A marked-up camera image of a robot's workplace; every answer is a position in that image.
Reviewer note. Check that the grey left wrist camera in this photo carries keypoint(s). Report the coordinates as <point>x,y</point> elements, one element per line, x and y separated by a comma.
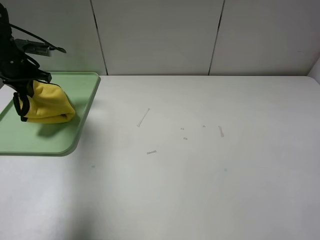
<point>33,47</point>

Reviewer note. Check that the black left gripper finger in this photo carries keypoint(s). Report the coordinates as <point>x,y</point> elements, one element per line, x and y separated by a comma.
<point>44,76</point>
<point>23,90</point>

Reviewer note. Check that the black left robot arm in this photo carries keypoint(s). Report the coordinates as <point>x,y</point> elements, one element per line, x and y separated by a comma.
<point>6,37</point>

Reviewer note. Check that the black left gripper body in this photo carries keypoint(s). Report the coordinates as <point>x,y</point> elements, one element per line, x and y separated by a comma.
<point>16,66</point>

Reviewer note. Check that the yellow towel with black trim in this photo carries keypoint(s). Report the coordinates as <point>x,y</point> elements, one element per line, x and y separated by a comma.
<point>48,105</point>

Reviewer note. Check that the green plastic tray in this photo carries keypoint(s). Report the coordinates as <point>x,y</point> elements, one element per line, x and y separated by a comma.
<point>19,138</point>

